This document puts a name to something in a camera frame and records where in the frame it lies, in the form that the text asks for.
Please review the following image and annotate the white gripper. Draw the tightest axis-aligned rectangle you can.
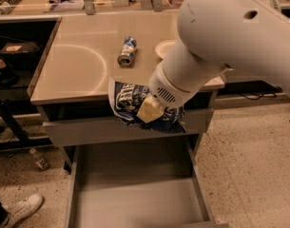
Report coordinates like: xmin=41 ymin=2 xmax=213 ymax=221
xmin=137 ymin=62 xmax=211 ymax=124

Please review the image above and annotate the blue chip bag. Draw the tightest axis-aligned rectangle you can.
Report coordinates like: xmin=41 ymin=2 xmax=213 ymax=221
xmin=108 ymin=78 xmax=185 ymax=133

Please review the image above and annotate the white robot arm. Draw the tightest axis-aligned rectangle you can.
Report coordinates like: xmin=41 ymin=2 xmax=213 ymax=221
xmin=137 ymin=0 xmax=290 ymax=123

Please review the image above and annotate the open grey middle drawer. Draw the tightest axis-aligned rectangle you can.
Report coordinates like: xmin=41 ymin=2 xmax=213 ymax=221
xmin=65 ymin=136 xmax=230 ymax=228

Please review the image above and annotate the grey top drawer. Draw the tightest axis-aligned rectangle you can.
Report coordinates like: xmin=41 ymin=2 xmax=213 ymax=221
xmin=43 ymin=108 xmax=214 ymax=147

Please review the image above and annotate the grey drawer cabinet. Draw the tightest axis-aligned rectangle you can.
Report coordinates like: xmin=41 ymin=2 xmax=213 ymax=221
xmin=28 ymin=10 xmax=227 ymax=173

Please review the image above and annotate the black bag on shelf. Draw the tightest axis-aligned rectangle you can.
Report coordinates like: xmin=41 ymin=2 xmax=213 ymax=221
xmin=0 ymin=42 xmax=40 ymax=59

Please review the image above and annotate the white bowl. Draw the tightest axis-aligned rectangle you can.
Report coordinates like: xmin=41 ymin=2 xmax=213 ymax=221
xmin=155 ymin=40 xmax=176 ymax=59

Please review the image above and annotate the blue and white soda can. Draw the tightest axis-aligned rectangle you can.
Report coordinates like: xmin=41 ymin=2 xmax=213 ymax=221
xmin=117 ymin=36 xmax=137 ymax=67

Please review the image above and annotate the plastic bottle on floor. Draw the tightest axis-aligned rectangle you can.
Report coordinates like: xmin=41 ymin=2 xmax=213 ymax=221
xmin=29 ymin=148 xmax=50 ymax=170

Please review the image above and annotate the black stand leg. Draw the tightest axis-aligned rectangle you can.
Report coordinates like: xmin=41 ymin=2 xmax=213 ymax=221
xmin=0 ymin=99 xmax=51 ymax=150

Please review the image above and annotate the white sneaker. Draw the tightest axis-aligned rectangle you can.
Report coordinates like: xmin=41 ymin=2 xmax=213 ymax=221
xmin=0 ymin=194 xmax=44 ymax=228

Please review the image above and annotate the black cable on floor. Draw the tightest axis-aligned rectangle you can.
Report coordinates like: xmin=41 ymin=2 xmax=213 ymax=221
xmin=240 ymin=87 xmax=283 ymax=101

